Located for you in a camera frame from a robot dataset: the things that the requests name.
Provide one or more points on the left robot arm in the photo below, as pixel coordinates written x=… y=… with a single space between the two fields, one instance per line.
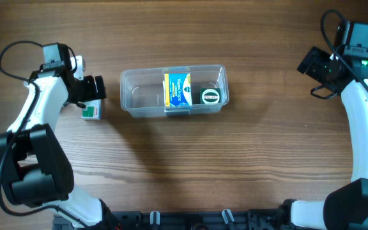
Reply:
x=35 y=174

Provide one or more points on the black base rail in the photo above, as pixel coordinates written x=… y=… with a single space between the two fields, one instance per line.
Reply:
x=227 y=219

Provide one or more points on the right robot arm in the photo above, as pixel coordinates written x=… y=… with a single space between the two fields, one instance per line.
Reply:
x=344 y=73

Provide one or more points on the blue yellow VapoDrops box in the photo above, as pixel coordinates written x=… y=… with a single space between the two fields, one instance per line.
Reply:
x=173 y=77

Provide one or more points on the white medicine box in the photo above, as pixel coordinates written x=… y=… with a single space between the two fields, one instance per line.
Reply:
x=163 y=87

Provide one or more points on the white green box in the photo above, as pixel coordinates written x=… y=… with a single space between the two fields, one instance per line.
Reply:
x=93 y=110

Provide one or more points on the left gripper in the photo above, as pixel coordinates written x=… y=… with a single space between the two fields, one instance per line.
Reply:
x=93 y=88

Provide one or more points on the green round-label box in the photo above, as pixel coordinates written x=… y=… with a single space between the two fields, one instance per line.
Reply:
x=210 y=96

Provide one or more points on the clear plastic container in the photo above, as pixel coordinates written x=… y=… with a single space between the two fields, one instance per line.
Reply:
x=142 y=90

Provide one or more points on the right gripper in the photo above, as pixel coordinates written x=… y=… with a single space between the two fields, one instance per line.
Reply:
x=309 y=61

